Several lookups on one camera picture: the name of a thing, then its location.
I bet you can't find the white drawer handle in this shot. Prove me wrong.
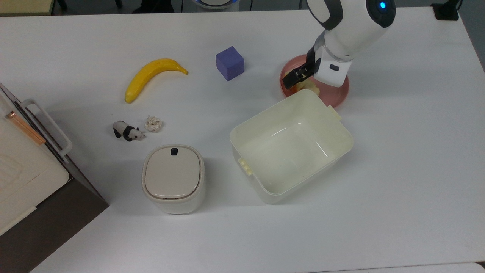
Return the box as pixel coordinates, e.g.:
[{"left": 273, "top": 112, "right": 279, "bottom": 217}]
[{"left": 21, "top": 99, "right": 73, "bottom": 158}]

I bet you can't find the dark brown wooden drawer cabinet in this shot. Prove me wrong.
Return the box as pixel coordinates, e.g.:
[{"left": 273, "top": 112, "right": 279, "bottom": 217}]
[{"left": 0, "top": 83, "right": 110, "bottom": 273}]

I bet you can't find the crumpled white paper ball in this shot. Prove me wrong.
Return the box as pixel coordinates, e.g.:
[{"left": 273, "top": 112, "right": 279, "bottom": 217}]
[{"left": 144, "top": 116, "right": 164, "bottom": 133}]

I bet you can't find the yellowish wooden desk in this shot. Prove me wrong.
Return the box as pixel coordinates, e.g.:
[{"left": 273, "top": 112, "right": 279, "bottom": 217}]
[{"left": 0, "top": 0, "right": 56, "bottom": 17}]

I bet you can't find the cream plastic bin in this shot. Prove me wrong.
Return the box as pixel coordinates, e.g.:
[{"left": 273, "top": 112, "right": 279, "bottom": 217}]
[{"left": 229, "top": 89, "right": 355, "bottom": 206}]

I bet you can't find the panda figurine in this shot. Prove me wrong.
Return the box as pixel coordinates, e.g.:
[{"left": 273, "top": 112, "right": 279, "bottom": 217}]
[{"left": 113, "top": 120, "right": 147, "bottom": 142}]

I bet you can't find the yellow toy banana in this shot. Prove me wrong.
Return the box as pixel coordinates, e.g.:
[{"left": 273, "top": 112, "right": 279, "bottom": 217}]
[{"left": 125, "top": 58, "right": 189, "bottom": 104}]

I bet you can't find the pink plate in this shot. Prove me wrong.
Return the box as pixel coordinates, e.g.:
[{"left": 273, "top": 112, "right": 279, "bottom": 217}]
[{"left": 280, "top": 54, "right": 350, "bottom": 108}]

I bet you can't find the orange tape strip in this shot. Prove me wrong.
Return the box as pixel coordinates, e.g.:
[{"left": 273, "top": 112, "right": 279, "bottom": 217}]
[{"left": 5, "top": 111, "right": 47, "bottom": 146}]

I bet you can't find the toy bread with orange crust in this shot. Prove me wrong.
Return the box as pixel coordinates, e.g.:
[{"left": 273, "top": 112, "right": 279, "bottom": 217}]
[{"left": 295, "top": 76, "right": 322, "bottom": 97}]

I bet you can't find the small cream lidded trash can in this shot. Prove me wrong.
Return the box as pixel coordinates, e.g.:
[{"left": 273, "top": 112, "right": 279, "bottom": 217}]
[{"left": 142, "top": 144, "right": 206, "bottom": 215}]

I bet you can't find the purple cube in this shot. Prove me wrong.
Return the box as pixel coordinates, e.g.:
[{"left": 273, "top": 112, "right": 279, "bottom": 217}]
[{"left": 216, "top": 46, "right": 245, "bottom": 82}]

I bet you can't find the black clamp block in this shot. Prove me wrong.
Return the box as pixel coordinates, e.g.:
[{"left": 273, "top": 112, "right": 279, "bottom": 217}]
[{"left": 431, "top": 0, "right": 461, "bottom": 21}]

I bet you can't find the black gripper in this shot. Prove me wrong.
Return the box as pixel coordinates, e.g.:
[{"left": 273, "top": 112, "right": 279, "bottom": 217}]
[{"left": 282, "top": 45, "right": 317, "bottom": 91}]

